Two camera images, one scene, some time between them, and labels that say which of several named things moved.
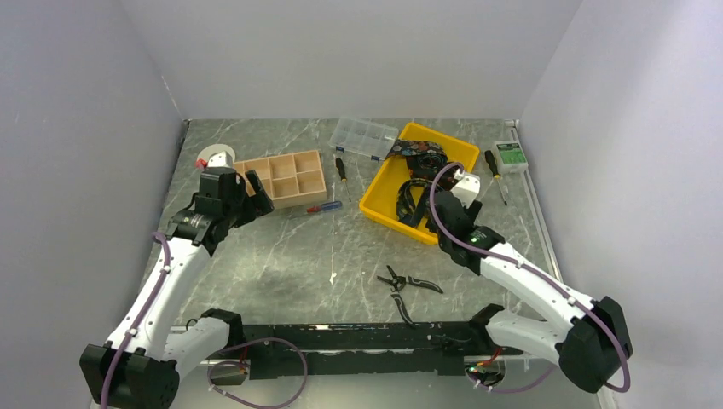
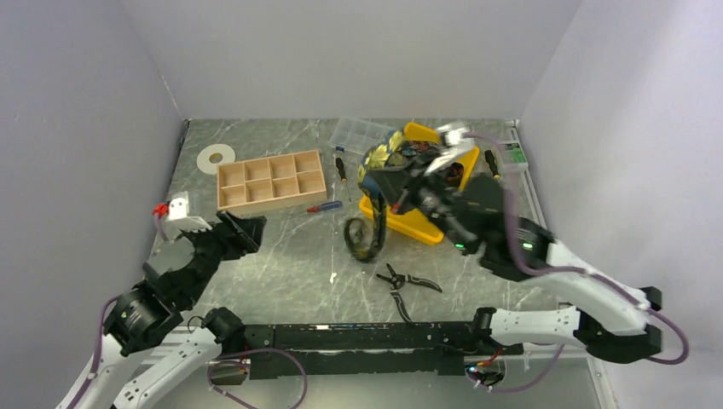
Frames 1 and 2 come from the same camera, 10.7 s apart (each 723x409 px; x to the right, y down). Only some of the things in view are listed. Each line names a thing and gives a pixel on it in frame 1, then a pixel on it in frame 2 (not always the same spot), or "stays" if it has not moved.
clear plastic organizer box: x=363 y=136 stays
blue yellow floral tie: x=410 y=213 to x=361 y=243
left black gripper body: x=235 y=209 to x=214 y=245
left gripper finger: x=257 y=205 to x=250 y=229
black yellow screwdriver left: x=342 y=173 stays
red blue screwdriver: x=326 y=206 stays
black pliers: x=399 y=284 stays
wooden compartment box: x=291 y=180 stays
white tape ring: x=215 y=148 stays
